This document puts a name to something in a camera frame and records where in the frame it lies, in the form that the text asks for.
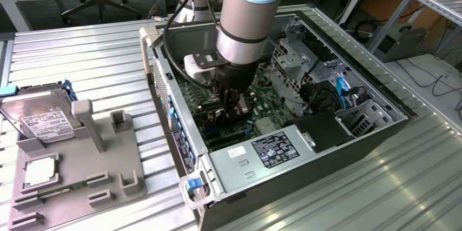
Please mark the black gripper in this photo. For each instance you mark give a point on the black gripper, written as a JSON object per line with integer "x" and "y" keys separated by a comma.
{"x": 234, "y": 76}

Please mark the Nvidia graphics card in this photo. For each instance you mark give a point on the Nvidia graphics card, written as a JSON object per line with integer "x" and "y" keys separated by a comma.
{"x": 231, "y": 112}

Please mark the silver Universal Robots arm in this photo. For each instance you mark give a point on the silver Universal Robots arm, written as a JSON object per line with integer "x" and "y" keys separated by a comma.
{"x": 244, "y": 12}

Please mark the green motherboard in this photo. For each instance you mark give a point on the green motherboard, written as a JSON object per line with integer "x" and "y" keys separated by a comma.
{"x": 270, "y": 101}

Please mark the perforated metal drive cage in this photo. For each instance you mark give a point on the perforated metal drive cage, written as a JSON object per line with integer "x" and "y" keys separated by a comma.
{"x": 292, "y": 60}

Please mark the silver chipset heatsink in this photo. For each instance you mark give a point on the silver chipset heatsink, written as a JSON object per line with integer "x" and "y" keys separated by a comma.
{"x": 267, "y": 126}

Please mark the black fan shroud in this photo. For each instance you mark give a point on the black fan shroud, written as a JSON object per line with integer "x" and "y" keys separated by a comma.
{"x": 320, "y": 131}

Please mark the grey power supply unit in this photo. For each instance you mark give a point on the grey power supply unit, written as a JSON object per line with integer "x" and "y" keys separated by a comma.
{"x": 244, "y": 166}

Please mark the metal disk bay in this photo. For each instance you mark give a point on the metal disk bay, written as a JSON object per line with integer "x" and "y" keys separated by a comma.
{"x": 361, "y": 120}

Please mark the blue case latch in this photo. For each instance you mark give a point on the blue case latch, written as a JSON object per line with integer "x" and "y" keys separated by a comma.
{"x": 192, "y": 183}

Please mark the open black PC case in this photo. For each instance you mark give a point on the open black PC case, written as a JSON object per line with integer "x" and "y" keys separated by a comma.
{"x": 324, "y": 166}

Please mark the black office chair base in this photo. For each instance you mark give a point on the black office chair base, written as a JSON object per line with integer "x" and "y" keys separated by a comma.
{"x": 100, "y": 6}

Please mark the blue plastic disk carrier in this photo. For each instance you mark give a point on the blue plastic disk carrier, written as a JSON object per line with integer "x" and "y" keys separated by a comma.
{"x": 68, "y": 90}

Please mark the grey equipment box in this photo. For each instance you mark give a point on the grey equipment box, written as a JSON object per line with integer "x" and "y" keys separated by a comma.
{"x": 401, "y": 44}

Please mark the grey plastic parts rack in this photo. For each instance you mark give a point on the grey plastic parts rack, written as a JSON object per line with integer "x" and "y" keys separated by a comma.
{"x": 72, "y": 166}

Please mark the hard disk drive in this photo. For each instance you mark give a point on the hard disk drive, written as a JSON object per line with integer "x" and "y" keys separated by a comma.
{"x": 39, "y": 122}

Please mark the green loose RAM stick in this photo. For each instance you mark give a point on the green loose RAM stick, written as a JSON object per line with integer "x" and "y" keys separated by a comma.
{"x": 61, "y": 189}

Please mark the CPU chip with silver lid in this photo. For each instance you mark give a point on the CPU chip with silver lid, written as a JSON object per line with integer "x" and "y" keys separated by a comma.
{"x": 40, "y": 172}

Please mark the grey wrist camera housing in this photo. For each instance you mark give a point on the grey wrist camera housing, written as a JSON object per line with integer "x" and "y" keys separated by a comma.
{"x": 198, "y": 71}

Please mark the aluminium frame rack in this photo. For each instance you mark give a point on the aluminium frame rack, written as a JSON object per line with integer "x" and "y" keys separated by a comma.
{"x": 437, "y": 1}

